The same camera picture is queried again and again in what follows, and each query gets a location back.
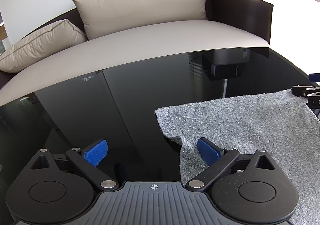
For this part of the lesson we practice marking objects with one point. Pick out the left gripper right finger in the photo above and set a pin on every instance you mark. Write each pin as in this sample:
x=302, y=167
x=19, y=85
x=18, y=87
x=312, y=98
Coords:
x=219, y=161

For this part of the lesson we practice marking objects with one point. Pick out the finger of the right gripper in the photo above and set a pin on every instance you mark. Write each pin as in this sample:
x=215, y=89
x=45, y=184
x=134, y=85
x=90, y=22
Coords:
x=314, y=77
x=303, y=91

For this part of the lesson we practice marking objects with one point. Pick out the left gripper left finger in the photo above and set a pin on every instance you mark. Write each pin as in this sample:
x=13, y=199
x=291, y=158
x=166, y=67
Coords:
x=86, y=161

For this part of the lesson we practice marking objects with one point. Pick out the grey terry towel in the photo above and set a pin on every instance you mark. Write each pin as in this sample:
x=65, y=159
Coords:
x=279, y=122

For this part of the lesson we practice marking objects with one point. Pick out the dark brown sofa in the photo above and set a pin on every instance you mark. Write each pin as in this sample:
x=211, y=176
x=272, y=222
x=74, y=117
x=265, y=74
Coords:
x=229, y=24

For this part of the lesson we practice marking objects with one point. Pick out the small beige side cushion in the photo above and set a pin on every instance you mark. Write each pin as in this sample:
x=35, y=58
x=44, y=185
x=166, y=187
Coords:
x=41, y=44

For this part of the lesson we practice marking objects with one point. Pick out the large beige back cushion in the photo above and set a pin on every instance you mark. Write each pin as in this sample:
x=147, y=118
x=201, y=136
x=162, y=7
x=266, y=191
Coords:
x=103, y=17

